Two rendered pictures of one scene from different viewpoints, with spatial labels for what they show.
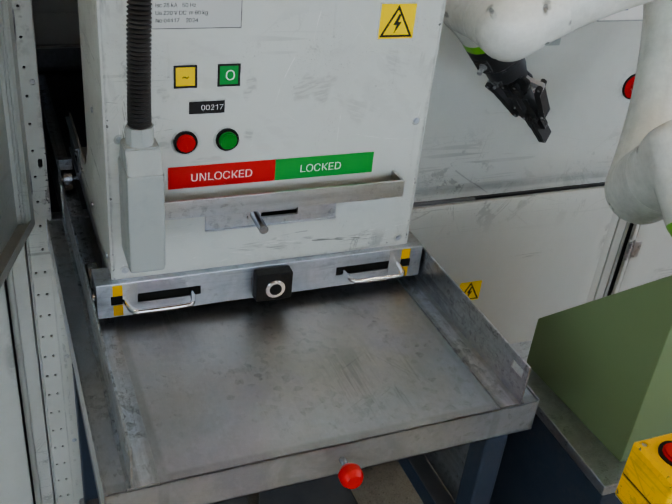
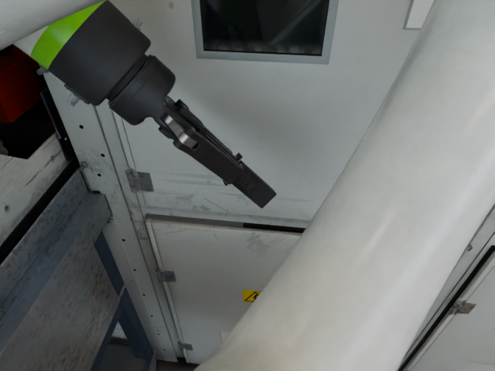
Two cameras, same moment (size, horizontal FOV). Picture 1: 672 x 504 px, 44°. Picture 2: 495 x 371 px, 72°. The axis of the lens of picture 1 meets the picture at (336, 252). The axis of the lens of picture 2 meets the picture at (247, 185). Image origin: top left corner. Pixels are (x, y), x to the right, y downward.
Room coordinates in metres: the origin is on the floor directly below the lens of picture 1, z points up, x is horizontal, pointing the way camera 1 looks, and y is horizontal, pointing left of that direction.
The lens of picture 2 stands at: (1.28, -0.56, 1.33)
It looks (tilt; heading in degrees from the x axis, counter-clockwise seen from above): 42 degrees down; 32
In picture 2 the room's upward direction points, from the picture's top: straight up
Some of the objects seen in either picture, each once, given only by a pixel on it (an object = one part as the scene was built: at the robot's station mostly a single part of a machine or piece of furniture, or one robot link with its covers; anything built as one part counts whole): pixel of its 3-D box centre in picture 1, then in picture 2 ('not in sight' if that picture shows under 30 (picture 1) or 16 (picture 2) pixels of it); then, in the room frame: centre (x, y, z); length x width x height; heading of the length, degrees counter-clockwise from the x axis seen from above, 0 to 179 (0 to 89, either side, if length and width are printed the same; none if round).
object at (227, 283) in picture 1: (265, 272); not in sight; (1.13, 0.11, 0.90); 0.54 x 0.05 x 0.06; 115
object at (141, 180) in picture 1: (141, 202); not in sight; (0.96, 0.26, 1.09); 0.08 x 0.05 x 0.17; 25
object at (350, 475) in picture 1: (348, 471); not in sight; (0.79, -0.05, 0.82); 0.04 x 0.03 x 0.03; 25
